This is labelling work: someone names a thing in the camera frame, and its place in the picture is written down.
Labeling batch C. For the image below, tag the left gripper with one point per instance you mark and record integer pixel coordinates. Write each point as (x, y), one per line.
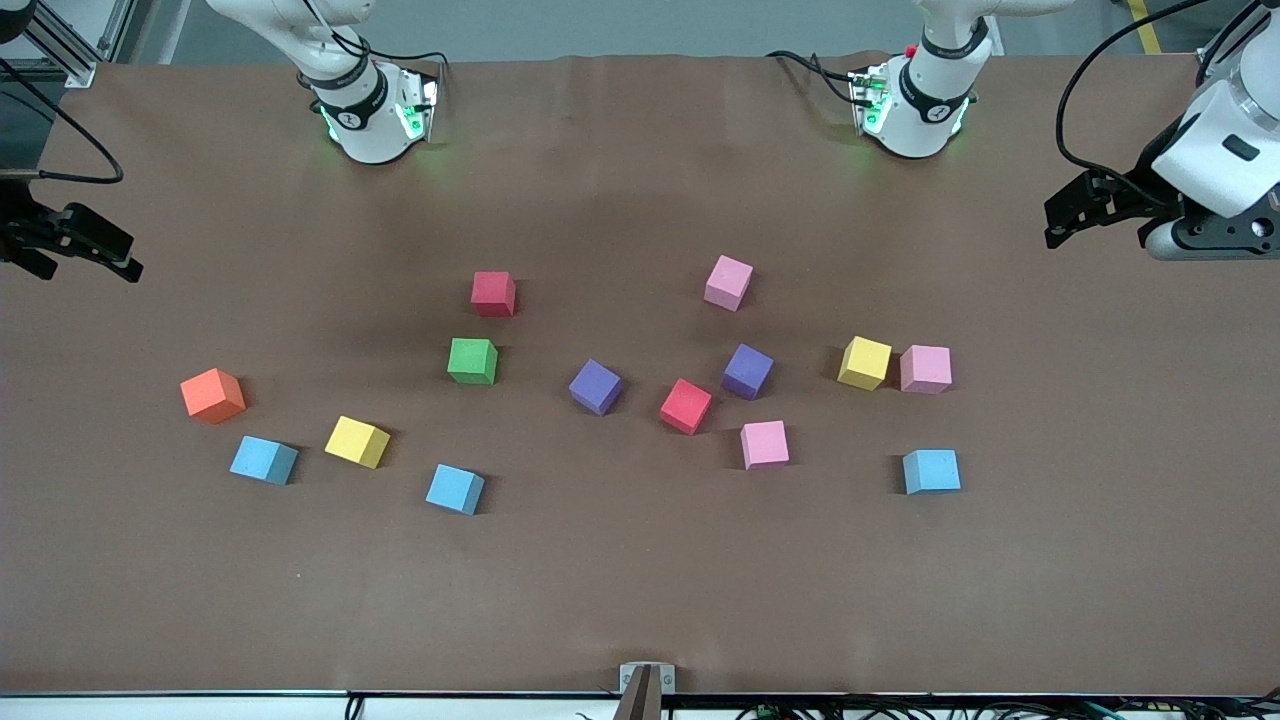
(1133, 190)

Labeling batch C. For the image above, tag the pink foam cube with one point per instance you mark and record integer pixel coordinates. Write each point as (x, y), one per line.
(764, 444)
(925, 369)
(728, 282)

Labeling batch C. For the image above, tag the green foam cube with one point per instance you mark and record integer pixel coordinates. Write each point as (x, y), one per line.
(472, 361)

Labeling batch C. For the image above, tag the purple foam cube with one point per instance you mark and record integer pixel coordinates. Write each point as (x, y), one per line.
(595, 386)
(747, 371)

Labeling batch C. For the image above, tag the blue foam cube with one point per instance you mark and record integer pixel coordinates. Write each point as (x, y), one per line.
(262, 459)
(454, 488)
(931, 471)

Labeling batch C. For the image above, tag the red foam cube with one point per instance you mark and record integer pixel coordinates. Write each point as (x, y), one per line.
(493, 294)
(685, 405)

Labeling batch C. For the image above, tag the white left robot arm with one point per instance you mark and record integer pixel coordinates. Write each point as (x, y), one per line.
(925, 100)

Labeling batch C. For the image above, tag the orange foam cube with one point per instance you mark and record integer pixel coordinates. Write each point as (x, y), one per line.
(212, 395)

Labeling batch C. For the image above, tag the yellow foam cube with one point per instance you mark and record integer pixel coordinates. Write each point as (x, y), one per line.
(357, 441)
(864, 362)

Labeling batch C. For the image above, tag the brown table mat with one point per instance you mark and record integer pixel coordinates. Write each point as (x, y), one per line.
(640, 580)

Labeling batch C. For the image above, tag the brown pointed bar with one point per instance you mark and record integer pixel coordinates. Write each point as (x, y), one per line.
(640, 700)

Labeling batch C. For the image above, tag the silver aluminium frame post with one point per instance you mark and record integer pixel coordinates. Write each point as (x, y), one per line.
(80, 72)

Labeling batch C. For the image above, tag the grey metal bracket plate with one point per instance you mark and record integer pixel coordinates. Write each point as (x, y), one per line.
(668, 680)

